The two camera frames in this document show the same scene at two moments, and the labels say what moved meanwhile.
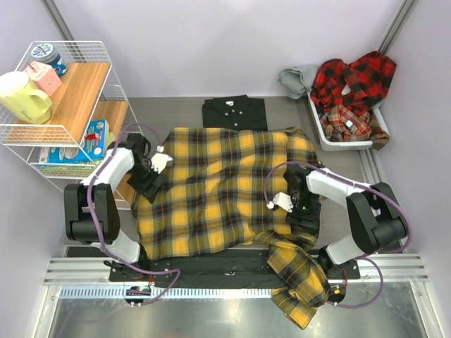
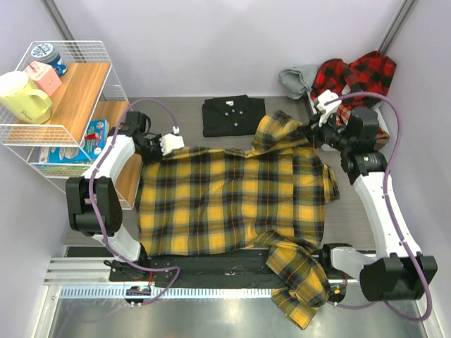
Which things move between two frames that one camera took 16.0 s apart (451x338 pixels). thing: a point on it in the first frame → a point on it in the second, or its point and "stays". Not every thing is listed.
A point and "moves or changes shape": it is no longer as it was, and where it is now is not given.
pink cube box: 44,76 stays
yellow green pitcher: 20,100 stays
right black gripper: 309,222 → 313,132
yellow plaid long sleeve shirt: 213,198 moves or changes shape
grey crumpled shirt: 297,80 stays
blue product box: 93,146 stays
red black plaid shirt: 358,85 stays
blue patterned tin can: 47,53 stays
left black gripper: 149,189 → 158,156
